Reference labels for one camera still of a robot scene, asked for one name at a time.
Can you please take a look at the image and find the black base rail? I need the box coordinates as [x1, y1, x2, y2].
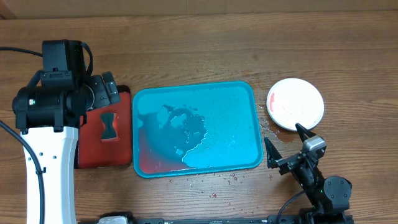
[77, 211, 354, 224]

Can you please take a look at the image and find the dark tray with red water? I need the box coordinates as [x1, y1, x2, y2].
[74, 85, 132, 169]

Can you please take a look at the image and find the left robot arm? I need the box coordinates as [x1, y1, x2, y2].
[12, 70, 121, 223]

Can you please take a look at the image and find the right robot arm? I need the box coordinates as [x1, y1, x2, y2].
[264, 123, 354, 224]

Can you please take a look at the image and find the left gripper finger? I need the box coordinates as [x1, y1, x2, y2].
[102, 72, 121, 104]
[90, 75, 110, 108]

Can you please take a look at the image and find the white plate with red stain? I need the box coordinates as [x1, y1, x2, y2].
[266, 78, 325, 131]

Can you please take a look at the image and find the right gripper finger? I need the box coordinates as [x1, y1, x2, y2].
[264, 137, 283, 168]
[295, 123, 316, 142]

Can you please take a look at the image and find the teal plastic tray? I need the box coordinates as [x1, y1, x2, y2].
[132, 81, 264, 179]

